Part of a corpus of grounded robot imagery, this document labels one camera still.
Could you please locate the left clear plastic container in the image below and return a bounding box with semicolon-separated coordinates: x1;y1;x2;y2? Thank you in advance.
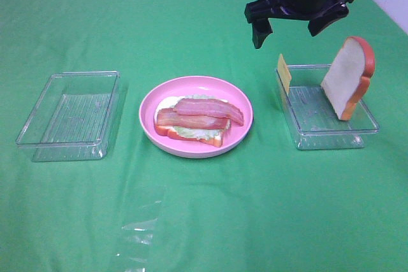
16;71;120;162

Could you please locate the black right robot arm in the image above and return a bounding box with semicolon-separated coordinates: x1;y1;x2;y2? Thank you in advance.
244;0;354;49

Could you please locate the yellow cheese slice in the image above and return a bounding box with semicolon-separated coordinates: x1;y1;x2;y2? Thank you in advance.
277;54;292;95

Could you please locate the green lettuce leaf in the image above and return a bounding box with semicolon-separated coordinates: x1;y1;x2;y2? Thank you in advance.
171;93;232;141

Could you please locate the clear plastic tape strip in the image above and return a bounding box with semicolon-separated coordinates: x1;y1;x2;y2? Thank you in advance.
110;186;164;271

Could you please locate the toast bread slice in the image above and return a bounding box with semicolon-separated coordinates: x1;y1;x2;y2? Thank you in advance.
153;95;230;148
321;36;375;121

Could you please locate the green tablecloth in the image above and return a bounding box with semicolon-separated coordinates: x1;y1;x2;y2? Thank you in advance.
1;0;407;271

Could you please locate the clear plastic container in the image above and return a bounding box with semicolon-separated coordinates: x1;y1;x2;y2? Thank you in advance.
275;64;379;150
16;71;120;162

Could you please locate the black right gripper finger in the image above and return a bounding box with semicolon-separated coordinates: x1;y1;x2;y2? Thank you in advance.
308;3;348;36
252;18;273;49

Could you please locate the bacon strip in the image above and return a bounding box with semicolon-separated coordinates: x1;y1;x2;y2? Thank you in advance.
173;98;244;125
156;108;230;129

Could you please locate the pink round plate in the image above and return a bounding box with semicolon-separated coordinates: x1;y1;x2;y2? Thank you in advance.
139;76;253;159

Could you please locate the right clear plastic container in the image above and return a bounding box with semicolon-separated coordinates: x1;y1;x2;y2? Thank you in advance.
275;64;379;150

